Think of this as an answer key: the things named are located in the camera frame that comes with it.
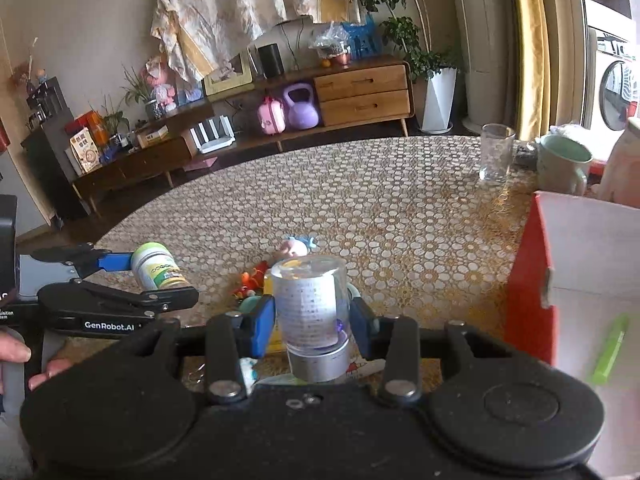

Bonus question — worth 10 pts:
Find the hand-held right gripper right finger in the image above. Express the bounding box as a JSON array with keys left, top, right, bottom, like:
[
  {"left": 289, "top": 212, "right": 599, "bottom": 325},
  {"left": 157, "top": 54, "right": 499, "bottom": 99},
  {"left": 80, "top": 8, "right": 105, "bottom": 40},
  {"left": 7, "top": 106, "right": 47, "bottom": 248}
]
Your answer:
[{"left": 347, "top": 297, "right": 502, "bottom": 407}]

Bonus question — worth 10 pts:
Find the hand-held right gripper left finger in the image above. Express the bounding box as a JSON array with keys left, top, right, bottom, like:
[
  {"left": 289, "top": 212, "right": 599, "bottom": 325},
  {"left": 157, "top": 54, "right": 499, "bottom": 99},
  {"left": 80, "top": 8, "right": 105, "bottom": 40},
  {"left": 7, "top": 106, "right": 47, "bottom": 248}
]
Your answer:
[{"left": 135, "top": 295, "right": 278, "bottom": 406}]

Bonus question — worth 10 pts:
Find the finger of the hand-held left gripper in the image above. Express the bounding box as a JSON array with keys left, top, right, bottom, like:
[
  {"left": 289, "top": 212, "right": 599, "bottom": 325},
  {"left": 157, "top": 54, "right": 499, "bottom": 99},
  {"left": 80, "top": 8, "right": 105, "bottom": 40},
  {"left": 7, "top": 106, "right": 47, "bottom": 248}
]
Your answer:
[
  {"left": 36, "top": 279, "right": 201, "bottom": 337},
  {"left": 30, "top": 242, "right": 136, "bottom": 282}
]

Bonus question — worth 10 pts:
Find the white bottle with green label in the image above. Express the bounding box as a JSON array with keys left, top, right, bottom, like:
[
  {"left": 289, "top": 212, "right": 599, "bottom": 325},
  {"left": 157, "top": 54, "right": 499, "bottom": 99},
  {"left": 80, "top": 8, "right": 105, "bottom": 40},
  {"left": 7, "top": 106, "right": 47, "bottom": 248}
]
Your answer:
[{"left": 131, "top": 242, "right": 191, "bottom": 292}]

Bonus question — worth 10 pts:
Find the clear jar with silver base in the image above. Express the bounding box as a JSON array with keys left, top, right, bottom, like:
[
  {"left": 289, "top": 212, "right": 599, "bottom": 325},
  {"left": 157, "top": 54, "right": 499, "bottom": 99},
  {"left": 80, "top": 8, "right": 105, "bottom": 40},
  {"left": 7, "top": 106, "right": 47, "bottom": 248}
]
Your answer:
[{"left": 270, "top": 255, "right": 352, "bottom": 383}]

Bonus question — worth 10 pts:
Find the red cardboard box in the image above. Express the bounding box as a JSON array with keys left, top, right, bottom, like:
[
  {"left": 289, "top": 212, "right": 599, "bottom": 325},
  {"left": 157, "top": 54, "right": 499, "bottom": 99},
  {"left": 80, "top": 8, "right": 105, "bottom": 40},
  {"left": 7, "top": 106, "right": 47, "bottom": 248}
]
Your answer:
[{"left": 504, "top": 191, "right": 640, "bottom": 479}]

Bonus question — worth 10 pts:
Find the person's left hand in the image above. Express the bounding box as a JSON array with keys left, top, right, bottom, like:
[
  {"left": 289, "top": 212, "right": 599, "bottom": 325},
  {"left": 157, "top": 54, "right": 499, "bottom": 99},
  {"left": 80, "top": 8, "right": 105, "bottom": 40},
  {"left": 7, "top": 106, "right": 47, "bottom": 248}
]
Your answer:
[{"left": 0, "top": 327, "right": 74, "bottom": 395}]

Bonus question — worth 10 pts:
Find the teal and white small toy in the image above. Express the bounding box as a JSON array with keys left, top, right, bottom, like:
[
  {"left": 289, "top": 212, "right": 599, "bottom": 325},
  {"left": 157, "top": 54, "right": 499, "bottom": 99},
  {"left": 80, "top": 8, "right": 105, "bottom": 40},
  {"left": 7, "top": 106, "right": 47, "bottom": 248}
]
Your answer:
[{"left": 239, "top": 357, "right": 259, "bottom": 394}]

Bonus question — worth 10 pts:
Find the red and orange toy figure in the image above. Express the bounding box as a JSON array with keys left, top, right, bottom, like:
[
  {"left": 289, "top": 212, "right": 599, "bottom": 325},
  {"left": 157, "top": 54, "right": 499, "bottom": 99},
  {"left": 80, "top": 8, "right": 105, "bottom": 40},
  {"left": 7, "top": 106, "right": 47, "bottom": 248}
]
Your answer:
[{"left": 238, "top": 260, "right": 274, "bottom": 302}]

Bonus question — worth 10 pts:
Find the pink and blue toy figure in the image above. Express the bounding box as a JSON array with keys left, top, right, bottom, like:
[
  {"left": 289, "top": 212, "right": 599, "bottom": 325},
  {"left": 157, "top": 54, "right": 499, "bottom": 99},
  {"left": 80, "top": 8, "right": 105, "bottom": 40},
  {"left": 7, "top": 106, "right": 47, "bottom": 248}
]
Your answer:
[{"left": 280, "top": 236, "right": 319, "bottom": 257}]

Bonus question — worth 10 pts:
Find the black side cabinet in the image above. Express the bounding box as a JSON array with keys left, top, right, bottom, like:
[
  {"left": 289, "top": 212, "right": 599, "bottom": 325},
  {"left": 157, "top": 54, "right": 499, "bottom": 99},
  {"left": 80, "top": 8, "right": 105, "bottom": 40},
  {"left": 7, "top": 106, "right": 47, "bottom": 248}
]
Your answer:
[{"left": 20, "top": 110, "right": 103, "bottom": 222}]

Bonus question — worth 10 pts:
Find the yellow snack box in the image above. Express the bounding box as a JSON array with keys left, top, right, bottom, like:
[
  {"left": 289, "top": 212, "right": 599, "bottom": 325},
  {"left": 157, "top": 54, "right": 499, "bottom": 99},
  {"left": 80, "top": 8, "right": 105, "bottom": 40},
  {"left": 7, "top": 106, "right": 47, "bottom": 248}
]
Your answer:
[{"left": 68, "top": 127, "right": 99, "bottom": 175}]

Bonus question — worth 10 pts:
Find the gold patterned lace tablecloth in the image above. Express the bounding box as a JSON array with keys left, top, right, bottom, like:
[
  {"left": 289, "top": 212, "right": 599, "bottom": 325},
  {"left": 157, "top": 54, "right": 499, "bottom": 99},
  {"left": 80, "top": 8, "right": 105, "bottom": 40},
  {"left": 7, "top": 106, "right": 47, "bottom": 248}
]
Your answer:
[{"left": 42, "top": 135, "right": 541, "bottom": 386}]

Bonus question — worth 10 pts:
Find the orange box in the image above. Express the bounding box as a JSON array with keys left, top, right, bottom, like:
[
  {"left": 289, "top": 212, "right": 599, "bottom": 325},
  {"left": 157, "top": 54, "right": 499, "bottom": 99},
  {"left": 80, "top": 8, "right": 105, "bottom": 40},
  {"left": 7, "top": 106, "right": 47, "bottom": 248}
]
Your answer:
[{"left": 75, "top": 110, "right": 109, "bottom": 146}]

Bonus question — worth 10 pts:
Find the small green potted plant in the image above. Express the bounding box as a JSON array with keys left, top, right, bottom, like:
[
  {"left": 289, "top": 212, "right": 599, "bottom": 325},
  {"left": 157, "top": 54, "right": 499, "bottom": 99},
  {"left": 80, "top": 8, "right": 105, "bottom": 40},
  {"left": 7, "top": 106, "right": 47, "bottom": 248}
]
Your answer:
[
  {"left": 92, "top": 96, "right": 131, "bottom": 150},
  {"left": 122, "top": 66, "right": 166, "bottom": 121}
]

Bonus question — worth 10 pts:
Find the black coffee machine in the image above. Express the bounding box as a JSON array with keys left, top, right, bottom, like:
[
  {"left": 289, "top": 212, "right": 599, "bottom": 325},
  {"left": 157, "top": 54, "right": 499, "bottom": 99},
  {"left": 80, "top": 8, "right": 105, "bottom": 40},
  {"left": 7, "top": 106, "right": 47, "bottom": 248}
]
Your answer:
[{"left": 25, "top": 77, "right": 69, "bottom": 129}]

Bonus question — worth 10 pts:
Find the white router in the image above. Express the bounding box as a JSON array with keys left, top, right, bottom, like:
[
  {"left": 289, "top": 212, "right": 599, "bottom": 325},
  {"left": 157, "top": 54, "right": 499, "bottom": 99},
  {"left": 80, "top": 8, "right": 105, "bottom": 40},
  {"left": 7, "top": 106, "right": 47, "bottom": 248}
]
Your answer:
[{"left": 190, "top": 115, "right": 237, "bottom": 155}]

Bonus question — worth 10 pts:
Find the pink doll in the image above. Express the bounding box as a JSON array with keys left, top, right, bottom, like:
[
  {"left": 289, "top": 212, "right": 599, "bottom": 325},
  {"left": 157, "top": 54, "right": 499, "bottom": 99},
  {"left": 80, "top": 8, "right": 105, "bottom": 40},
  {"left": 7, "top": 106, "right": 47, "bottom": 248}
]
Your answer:
[{"left": 145, "top": 55, "right": 179, "bottom": 112}]

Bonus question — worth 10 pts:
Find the pink toy suitcase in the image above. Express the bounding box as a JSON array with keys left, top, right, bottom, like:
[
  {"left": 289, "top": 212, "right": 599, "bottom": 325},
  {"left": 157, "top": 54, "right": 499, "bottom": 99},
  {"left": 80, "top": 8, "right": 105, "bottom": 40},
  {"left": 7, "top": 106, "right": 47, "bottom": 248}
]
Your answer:
[{"left": 257, "top": 97, "right": 287, "bottom": 136}]

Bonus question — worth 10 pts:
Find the purple kettlebell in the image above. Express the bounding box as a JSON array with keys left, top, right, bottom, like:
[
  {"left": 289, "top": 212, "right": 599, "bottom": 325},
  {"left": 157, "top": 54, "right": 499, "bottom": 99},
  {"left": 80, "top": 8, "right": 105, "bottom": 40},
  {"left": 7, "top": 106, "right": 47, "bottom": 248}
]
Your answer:
[{"left": 282, "top": 84, "right": 320, "bottom": 130}]

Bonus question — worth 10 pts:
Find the clear drinking glass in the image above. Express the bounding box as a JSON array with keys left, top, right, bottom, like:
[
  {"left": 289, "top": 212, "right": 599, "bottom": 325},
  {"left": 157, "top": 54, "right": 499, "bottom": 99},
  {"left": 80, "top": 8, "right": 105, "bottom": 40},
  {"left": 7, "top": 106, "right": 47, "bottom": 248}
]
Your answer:
[{"left": 479, "top": 124, "right": 516, "bottom": 182}]

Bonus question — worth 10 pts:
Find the wooden media cabinet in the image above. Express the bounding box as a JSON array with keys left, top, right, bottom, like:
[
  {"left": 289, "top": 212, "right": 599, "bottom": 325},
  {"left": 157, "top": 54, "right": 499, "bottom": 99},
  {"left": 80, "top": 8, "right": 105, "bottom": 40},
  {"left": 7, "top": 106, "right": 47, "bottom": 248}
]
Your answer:
[{"left": 70, "top": 55, "right": 417, "bottom": 221}]

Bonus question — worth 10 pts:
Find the potted tree in white pot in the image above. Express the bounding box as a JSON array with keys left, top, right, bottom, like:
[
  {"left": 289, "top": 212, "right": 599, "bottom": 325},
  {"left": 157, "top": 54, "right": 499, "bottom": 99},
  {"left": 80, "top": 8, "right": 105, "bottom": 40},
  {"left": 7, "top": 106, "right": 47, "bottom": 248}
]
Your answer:
[{"left": 352, "top": 0, "right": 465, "bottom": 134}]

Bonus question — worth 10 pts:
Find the green marker pen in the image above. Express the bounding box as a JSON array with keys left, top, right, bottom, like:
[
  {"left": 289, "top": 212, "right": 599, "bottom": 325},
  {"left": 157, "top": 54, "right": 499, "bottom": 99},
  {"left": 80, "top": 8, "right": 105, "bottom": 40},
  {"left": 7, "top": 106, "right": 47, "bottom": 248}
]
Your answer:
[{"left": 592, "top": 315, "right": 630, "bottom": 386}]

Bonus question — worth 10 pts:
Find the black cylinder speaker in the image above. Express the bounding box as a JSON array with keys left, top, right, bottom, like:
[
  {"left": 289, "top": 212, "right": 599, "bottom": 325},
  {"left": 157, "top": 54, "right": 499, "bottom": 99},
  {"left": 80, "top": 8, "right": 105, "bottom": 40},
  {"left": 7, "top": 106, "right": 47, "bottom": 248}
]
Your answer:
[{"left": 256, "top": 43, "right": 285, "bottom": 80}]

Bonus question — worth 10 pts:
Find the green ceramic mug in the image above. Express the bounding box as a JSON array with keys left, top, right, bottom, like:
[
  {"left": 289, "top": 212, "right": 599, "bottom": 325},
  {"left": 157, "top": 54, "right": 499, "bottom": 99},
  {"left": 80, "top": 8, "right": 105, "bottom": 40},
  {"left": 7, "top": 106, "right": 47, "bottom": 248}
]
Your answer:
[{"left": 536, "top": 135, "right": 594, "bottom": 196}]

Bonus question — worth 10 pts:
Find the floral fabric drape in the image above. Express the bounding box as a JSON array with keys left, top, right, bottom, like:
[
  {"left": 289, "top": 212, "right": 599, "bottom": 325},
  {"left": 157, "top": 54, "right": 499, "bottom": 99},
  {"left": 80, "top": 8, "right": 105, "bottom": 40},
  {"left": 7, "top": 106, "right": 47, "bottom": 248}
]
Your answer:
[{"left": 151, "top": 0, "right": 362, "bottom": 84}]

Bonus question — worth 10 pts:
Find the clear plastic bag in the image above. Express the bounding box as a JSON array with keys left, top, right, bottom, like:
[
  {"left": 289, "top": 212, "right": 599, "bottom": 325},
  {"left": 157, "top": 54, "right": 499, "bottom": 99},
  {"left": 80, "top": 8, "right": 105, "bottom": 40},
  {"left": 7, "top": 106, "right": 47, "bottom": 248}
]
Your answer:
[{"left": 310, "top": 22, "right": 351, "bottom": 67}]

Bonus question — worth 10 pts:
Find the blue printed bag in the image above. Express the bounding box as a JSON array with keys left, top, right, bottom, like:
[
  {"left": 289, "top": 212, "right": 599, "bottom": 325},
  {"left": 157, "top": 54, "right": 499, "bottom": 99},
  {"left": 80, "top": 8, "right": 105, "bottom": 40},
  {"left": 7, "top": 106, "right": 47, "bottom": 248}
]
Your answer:
[{"left": 342, "top": 15, "right": 384, "bottom": 61}]

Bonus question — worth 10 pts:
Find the white tower air conditioner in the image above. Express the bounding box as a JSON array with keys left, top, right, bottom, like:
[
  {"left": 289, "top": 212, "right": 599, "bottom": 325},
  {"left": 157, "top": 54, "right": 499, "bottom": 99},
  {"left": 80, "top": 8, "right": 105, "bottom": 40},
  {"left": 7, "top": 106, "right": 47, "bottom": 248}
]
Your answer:
[{"left": 447, "top": 0, "right": 524, "bottom": 136}]

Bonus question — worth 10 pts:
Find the pink jar with silver lid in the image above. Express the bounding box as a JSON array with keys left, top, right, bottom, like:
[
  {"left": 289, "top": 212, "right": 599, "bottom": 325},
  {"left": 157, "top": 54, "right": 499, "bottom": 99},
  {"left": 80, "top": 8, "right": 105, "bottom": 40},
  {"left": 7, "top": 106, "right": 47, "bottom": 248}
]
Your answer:
[{"left": 597, "top": 117, "right": 640, "bottom": 206}]

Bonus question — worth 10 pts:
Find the yellow curtain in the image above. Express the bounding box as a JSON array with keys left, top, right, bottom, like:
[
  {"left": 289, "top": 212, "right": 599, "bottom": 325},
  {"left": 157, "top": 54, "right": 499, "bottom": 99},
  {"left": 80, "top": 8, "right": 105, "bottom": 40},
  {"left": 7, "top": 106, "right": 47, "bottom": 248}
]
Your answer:
[{"left": 507, "top": 0, "right": 552, "bottom": 141}]

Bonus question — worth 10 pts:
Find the white washing machine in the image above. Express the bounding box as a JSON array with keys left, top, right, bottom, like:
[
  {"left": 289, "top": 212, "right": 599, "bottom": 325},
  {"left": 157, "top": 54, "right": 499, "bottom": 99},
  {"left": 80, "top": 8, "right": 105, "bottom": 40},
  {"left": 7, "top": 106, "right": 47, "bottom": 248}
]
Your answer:
[{"left": 582, "top": 0, "right": 640, "bottom": 134}]

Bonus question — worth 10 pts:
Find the yellow picture frame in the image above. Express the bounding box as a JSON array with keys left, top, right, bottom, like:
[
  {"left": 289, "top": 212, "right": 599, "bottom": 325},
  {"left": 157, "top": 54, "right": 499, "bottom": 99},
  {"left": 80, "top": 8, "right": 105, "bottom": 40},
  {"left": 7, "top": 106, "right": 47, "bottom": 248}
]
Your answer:
[{"left": 202, "top": 52, "right": 255, "bottom": 97}]

